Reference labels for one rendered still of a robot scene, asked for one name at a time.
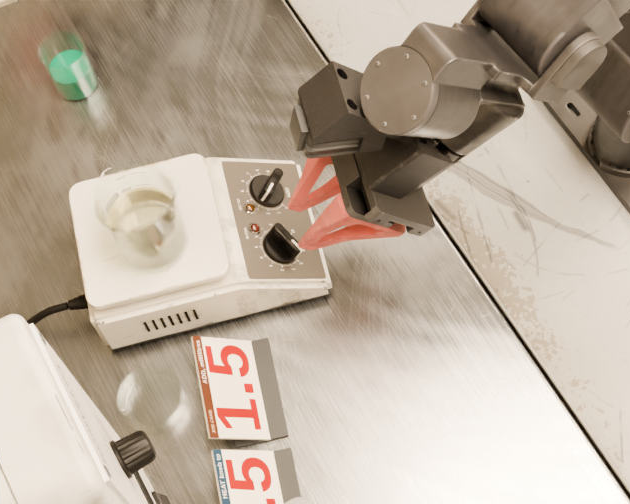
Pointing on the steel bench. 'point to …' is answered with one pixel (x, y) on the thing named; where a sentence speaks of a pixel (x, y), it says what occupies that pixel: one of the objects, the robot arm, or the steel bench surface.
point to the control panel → (261, 265)
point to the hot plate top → (208, 211)
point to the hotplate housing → (203, 309)
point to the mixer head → (49, 430)
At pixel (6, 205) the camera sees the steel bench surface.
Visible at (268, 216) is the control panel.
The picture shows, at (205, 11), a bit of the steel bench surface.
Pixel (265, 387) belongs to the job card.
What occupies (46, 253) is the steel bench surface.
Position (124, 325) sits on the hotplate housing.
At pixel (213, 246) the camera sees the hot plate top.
